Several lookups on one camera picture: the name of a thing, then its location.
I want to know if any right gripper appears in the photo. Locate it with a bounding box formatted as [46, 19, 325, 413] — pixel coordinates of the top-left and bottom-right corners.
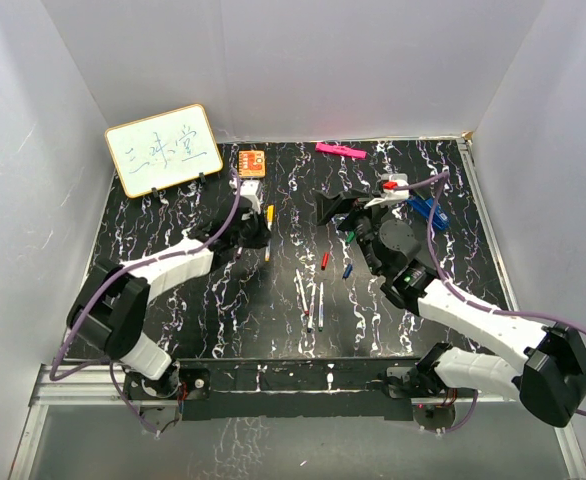
[315, 189, 393, 278]

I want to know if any white pen yellow end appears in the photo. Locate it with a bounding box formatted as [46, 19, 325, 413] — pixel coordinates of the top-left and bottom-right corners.
[264, 204, 275, 262]

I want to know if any white pen red end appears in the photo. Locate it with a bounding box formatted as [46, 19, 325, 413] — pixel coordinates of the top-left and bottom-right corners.
[295, 269, 309, 315]

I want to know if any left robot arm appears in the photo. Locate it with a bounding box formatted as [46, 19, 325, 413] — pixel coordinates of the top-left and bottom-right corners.
[67, 197, 271, 399]

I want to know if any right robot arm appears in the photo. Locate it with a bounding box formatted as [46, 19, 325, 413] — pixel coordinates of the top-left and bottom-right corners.
[314, 190, 586, 428]

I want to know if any red pen cap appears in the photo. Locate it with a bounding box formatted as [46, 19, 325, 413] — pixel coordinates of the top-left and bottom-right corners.
[321, 252, 330, 270]

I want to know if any blue pen cap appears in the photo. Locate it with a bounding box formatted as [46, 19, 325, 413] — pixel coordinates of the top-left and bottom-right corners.
[342, 263, 353, 279]

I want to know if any white pen green end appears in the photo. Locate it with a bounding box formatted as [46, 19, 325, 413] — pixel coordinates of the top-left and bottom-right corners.
[307, 282, 317, 333]

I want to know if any white pen blue end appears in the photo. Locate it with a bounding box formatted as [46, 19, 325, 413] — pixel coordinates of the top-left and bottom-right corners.
[317, 282, 324, 332]

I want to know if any pink plastic piece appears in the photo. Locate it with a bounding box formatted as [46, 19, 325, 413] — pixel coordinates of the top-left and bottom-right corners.
[315, 142, 367, 160]

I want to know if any orange notepad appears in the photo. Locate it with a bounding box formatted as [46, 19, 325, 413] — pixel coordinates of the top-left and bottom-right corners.
[238, 150, 266, 179]

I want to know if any small whiteboard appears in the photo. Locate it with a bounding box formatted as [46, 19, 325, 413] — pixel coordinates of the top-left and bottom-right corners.
[104, 104, 223, 199]

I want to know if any blue stapler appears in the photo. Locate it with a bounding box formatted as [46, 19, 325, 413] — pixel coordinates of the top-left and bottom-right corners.
[407, 196, 450, 231]

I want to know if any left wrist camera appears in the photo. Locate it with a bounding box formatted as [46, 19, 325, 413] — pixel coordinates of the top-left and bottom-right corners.
[240, 180, 263, 213]

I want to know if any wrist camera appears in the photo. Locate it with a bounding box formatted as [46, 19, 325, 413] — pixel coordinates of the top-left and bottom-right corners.
[381, 173, 409, 200]
[240, 180, 263, 213]

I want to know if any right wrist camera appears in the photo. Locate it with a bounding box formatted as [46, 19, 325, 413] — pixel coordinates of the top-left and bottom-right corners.
[381, 173, 409, 200]

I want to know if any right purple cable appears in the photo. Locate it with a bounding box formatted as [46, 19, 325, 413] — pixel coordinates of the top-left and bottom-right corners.
[402, 169, 586, 434]

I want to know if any purple cable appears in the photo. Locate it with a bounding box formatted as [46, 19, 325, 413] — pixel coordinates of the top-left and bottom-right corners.
[47, 168, 244, 437]
[402, 169, 586, 434]

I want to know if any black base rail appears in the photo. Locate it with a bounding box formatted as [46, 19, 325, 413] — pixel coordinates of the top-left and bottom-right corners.
[122, 357, 479, 426]

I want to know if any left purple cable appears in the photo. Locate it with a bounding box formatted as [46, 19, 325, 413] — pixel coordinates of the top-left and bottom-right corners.
[47, 168, 244, 437]

